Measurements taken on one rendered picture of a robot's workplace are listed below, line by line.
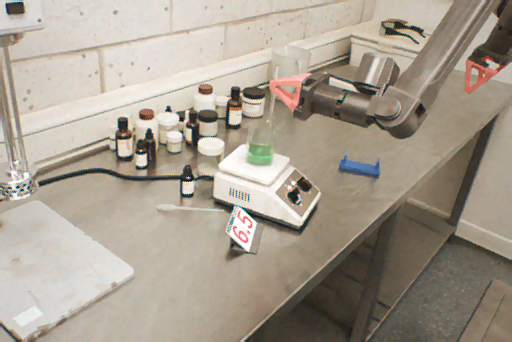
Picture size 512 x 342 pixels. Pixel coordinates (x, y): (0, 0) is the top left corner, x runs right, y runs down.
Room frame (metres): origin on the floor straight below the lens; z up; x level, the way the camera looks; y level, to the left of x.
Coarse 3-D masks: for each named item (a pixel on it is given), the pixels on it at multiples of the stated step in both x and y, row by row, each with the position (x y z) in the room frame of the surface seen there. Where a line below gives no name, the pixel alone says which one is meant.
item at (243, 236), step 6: (240, 210) 0.79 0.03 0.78; (240, 216) 0.77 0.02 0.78; (246, 216) 0.79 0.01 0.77; (234, 222) 0.75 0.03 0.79; (240, 222) 0.76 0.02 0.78; (246, 222) 0.77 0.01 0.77; (252, 222) 0.79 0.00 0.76; (234, 228) 0.73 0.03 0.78; (240, 228) 0.74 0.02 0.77; (246, 228) 0.76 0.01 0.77; (234, 234) 0.72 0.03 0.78; (240, 234) 0.73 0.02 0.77; (246, 234) 0.74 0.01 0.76; (240, 240) 0.71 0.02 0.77; (246, 240) 0.73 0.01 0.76; (246, 246) 0.71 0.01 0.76
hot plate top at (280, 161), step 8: (232, 152) 0.92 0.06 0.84; (240, 152) 0.93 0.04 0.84; (224, 160) 0.89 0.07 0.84; (232, 160) 0.89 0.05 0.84; (240, 160) 0.89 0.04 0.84; (280, 160) 0.91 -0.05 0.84; (288, 160) 0.92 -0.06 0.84; (224, 168) 0.86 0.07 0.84; (232, 168) 0.86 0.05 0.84; (240, 168) 0.86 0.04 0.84; (248, 168) 0.86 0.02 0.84; (256, 168) 0.87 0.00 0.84; (264, 168) 0.87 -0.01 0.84; (272, 168) 0.87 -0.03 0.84; (280, 168) 0.88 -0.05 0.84; (240, 176) 0.84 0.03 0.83; (248, 176) 0.84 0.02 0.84; (256, 176) 0.84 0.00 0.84; (264, 176) 0.84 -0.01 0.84; (272, 176) 0.84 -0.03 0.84
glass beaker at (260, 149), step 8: (248, 128) 0.88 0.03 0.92; (256, 128) 0.92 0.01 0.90; (264, 128) 0.93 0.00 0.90; (272, 128) 0.92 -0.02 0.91; (248, 136) 0.89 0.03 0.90; (256, 136) 0.87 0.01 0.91; (264, 136) 0.87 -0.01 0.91; (272, 136) 0.88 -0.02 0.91; (248, 144) 0.88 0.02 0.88; (256, 144) 0.87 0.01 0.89; (264, 144) 0.87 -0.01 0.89; (272, 144) 0.88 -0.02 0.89; (248, 152) 0.88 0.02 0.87; (256, 152) 0.87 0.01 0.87; (264, 152) 0.87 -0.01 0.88; (272, 152) 0.88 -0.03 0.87; (248, 160) 0.88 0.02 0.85; (256, 160) 0.87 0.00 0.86; (264, 160) 0.87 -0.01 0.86; (272, 160) 0.89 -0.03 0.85
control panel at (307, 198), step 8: (288, 176) 0.89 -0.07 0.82; (296, 176) 0.90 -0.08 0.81; (288, 184) 0.86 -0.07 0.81; (296, 184) 0.88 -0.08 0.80; (312, 184) 0.91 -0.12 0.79; (280, 192) 0.83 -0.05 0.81; (304, 192) 0.87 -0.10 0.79; (312, 192) 0.88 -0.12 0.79; (288, 200) 0.82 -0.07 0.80; (304, 200) 0.85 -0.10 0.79; (312, 200) 0.86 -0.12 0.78; (296, 208) 0.81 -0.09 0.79; (304, 208) 0.82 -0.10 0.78
